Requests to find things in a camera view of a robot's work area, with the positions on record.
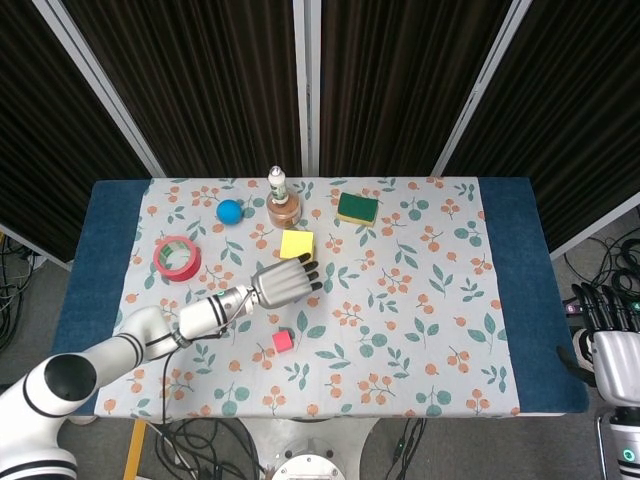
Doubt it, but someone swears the blue table cover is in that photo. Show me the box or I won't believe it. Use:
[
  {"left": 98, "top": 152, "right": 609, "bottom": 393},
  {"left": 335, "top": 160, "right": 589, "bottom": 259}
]
[{"left": 49, "top": 177, "right": 590, "bottom": 417}]

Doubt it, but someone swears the green yellow sponge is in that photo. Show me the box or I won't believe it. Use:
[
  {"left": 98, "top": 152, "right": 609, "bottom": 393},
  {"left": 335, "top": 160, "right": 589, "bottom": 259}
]
[{"left": 336, "top": 191, "right": 380, "bottom": 228}]

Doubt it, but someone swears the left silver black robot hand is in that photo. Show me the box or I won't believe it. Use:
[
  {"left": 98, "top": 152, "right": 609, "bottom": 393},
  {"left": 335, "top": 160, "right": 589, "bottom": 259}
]
[{"left": 248, "top": 253, "right": 324, "bottom": 309}]

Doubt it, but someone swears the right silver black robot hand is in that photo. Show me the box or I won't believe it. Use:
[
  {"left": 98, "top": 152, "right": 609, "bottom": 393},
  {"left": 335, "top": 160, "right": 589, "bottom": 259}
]
[{"left": 556, "top": 282, "right": 640, "bottom": 410}]

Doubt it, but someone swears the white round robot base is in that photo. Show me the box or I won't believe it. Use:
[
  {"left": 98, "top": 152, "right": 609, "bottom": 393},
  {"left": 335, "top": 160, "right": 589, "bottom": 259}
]
[{"left": 234, "top": 417, "right": 381, "bottom": 480}]

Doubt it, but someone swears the white yogurt drink bottle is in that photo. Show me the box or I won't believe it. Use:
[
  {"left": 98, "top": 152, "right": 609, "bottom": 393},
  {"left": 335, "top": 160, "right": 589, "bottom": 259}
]
[{"left": 268, "top": 166, "right": 288, "bottom": 205}]

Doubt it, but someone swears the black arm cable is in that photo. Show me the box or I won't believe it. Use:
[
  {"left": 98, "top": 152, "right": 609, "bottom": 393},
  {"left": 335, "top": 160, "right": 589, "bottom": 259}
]
[{"left": 160, "top": 324, "right": 231, "bottom": 426}]

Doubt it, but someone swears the floral print tablecloth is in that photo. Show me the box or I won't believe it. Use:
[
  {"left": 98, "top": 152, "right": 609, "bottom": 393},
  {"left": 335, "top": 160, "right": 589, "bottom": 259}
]
[{"left": 93, "top": 175, "right": 524, "bottom": 419}]

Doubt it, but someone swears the black floor cable bundle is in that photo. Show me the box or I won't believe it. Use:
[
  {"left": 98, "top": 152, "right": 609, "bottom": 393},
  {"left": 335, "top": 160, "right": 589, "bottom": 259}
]
[
  {"left": 149, "top": 418, "right": 264, "bottom": 480},
  {"left": 564, "top": 234, "right": 640, "bottom": 306},
  {"left": 0, "top": 234, "right": 49, "bottom": 351}
]

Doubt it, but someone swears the blue ball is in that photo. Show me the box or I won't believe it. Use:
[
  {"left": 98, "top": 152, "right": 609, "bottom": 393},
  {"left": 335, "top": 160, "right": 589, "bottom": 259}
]
[{"left": 215, "top": 199, "right": 244, "bottom": 227}]

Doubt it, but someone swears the red tape roll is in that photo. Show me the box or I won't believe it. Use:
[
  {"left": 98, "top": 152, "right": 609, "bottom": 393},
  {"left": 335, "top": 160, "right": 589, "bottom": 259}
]
[{"left": 152, "top": 235, "right": 203, "bottom": 284}]

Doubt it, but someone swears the yellow floor strip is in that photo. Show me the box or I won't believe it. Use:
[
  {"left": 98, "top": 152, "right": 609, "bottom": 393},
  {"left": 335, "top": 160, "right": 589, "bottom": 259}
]
[{"left": 122, "top": 419, "right": 148, "bottom": 480}]

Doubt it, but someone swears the large yellow foam cube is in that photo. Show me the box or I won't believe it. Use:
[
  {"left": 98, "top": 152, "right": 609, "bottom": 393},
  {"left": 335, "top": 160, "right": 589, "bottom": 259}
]
[{"left": 279, "top": 229, "right": 316, "bottom": 264}]

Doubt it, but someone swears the dark ribbed partition panel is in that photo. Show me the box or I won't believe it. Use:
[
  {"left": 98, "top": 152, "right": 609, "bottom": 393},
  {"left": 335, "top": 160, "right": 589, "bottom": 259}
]
[
  {"left": 0, "top": 0, "right": 166, "bottom": 271},
  {"left": 304, "top": 0, "right": 531, "bottom": 177},
  {"left": 432, "top": 0, "right": 640, "bottom": 261},
  {"left": 32, "top": 0, "right": 314, "bottom": 179}
]

